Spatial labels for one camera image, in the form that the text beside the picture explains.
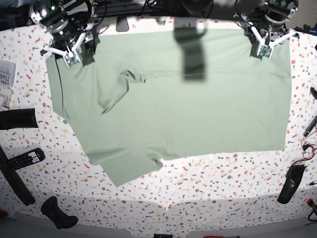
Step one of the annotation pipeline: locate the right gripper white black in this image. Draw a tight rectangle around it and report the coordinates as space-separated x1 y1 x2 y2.
40 31 96 67

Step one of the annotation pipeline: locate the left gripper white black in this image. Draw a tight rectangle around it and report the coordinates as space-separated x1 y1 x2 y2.
241 12 300 59

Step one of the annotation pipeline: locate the green T-shirt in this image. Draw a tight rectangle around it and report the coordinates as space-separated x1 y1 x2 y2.
46 28 291 186

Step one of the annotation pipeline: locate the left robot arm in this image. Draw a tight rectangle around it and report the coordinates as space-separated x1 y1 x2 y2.
234 0 300 59

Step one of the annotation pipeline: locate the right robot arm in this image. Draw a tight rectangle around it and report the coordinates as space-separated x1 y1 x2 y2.
29 0 97 67

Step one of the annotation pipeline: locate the clear plastic parts box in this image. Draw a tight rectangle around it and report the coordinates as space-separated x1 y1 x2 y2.
0 60 16 109

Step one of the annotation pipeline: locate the black cylinder tube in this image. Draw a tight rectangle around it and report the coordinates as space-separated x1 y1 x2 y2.
0 108 38 130

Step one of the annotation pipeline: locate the black pen tool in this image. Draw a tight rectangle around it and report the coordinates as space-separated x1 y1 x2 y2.
303 117 317 137

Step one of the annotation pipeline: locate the black TV remote control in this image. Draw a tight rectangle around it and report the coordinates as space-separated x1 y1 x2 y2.
8 148 46 171

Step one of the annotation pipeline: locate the terrazzo patterned table cloth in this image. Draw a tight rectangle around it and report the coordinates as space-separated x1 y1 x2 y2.
0 16 317 238

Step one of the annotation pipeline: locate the long black bar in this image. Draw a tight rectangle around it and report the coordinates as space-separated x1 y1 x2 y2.
0 148 36 206

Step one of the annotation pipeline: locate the grey camera mount base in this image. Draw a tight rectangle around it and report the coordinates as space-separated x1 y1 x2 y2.
116 17 129 32

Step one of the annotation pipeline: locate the black curved handle right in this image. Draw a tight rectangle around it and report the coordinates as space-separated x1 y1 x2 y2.
277 165 306 204

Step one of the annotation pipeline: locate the black curved handle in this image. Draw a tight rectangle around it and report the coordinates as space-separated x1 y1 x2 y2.
41 196 79 230
277 165 306 204

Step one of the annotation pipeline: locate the black curved handle left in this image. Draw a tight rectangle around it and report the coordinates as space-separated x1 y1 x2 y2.
41 196 79 230

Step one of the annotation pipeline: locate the red handled screwdriver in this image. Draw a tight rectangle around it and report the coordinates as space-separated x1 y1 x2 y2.
203 236 240 238

